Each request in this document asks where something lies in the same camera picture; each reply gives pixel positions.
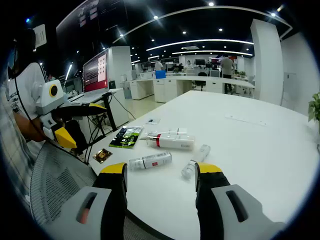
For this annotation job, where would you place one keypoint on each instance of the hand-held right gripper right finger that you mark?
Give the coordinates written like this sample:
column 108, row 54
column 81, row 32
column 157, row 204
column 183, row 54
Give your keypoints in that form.
column 212, row 200

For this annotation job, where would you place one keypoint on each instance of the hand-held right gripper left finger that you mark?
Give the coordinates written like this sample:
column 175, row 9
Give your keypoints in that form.
column 110, row 205

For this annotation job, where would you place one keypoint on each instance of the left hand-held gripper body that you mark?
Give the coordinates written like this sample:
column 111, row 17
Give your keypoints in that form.
column 43, row 95

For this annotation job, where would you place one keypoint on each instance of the small white skincare bottle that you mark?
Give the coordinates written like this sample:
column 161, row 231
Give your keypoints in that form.
column 190, row 170
column 155, row 160

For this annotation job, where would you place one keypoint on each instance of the gold foil sachet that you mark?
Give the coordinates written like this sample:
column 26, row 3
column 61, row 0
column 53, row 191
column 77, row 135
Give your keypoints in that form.
column 102, row 155

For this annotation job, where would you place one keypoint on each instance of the green black foil packet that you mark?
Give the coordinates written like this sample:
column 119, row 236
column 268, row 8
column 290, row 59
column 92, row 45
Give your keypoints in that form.
column 125, row 140

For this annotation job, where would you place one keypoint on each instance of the red collared white skincare bottle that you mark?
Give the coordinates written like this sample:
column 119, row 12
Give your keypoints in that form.
column 175, row 143

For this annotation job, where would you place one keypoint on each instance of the small white sachet dark print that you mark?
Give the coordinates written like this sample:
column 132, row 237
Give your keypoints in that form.
column 152, row 121

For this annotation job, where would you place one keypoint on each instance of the blue storage box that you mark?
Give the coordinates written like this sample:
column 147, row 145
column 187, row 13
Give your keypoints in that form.
column 160, row 74

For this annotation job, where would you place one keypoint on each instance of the computer monitor red screen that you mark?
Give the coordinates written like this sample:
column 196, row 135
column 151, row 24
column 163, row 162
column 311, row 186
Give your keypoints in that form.
column 96, row 72

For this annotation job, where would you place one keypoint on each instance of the person's head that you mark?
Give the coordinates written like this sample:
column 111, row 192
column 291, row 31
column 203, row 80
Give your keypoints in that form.
column 25, row 42

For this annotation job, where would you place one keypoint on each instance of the white office desk row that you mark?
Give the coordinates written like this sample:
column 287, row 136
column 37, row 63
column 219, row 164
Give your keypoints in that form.
column 175, row 86

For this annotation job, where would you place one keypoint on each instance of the black office chair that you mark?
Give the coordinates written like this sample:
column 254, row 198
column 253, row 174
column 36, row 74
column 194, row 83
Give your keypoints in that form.
column 201, row 76

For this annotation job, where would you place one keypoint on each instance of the potted green plant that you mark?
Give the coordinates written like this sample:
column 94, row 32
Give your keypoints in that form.
column 314, row 107

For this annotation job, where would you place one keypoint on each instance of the grey wall panel door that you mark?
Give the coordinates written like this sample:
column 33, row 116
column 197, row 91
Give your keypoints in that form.
column 290, row 87

